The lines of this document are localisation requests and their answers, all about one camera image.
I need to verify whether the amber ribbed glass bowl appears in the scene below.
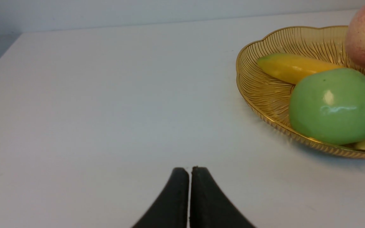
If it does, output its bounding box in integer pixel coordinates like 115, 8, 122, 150
236, 25, 365, 159

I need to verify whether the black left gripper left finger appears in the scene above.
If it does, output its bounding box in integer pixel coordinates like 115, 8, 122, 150
133, 167, 189, 228

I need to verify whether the green apple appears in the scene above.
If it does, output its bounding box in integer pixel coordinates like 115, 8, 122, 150
289, 68, 365, 145

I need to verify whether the yellow banana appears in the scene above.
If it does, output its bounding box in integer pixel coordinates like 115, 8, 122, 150
257, 53, 365, 150

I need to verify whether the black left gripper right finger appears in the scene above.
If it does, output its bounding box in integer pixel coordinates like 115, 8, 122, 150
189, 167, 255, 228

